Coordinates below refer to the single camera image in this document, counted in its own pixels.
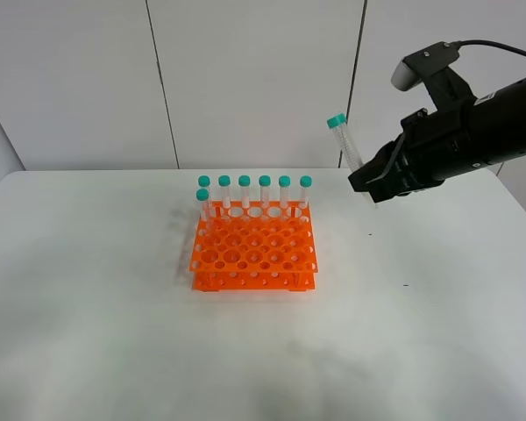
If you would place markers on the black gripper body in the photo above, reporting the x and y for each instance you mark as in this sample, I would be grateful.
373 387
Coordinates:
431 150

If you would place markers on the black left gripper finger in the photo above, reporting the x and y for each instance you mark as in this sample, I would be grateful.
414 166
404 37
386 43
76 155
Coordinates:
394 183

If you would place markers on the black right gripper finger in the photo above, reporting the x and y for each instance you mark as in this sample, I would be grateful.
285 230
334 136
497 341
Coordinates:
387 158

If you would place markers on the test tube with teal cap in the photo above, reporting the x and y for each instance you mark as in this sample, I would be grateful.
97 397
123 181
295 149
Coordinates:
339 127

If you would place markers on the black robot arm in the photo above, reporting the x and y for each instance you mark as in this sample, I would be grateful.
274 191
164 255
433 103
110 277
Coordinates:
497 125

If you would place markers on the orange test tube rack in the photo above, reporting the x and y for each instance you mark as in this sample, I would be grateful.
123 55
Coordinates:
254 249

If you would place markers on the second row tube teal cap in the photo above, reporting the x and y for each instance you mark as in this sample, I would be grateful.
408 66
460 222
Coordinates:
204 227

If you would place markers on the wrist camera with grey front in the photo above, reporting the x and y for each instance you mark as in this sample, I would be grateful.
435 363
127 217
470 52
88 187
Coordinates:
415 68

